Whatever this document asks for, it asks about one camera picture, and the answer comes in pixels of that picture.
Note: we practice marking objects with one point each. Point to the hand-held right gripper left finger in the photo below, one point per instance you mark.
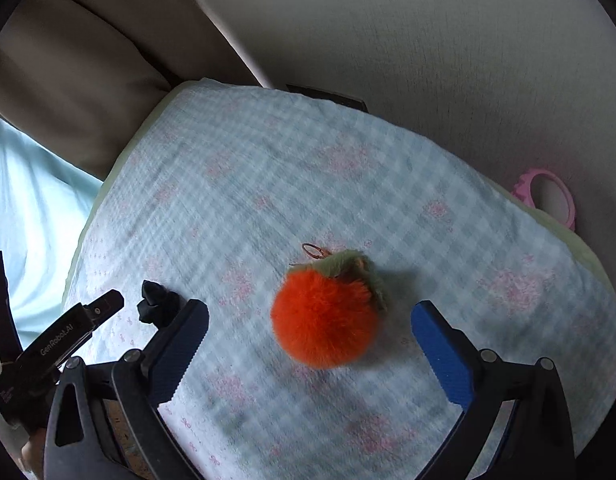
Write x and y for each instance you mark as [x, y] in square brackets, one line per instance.
[180, 350]

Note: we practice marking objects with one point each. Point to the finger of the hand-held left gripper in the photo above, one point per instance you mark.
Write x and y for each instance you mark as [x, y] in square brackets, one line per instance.
[105, 307]
[0, 300]

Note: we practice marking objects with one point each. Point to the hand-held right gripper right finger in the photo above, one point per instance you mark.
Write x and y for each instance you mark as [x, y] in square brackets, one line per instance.
[442, 355]

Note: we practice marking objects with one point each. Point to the small black cap object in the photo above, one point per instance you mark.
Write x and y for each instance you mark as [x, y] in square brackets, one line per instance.
[155, 305]

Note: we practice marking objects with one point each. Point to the person's left hand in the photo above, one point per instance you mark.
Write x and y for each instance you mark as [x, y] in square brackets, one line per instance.
[32, 452]

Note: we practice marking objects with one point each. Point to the light blue hanging cloth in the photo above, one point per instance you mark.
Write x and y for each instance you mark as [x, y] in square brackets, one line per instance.
[28, 200]

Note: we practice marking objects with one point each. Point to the pale green mattress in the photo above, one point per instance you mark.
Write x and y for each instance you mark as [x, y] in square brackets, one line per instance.
[542, 212]

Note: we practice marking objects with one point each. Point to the checked light blue bed sheet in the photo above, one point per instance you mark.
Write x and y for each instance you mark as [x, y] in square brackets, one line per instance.
[338, 170]

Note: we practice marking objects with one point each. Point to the beige curtain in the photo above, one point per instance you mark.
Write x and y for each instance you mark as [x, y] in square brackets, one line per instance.
[88, 60]

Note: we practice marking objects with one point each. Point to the dark flat object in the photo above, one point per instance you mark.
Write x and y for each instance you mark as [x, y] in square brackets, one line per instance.
[333, 96]

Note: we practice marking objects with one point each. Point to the pink round frame mirror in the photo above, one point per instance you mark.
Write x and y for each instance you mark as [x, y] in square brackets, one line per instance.
[525, 185]

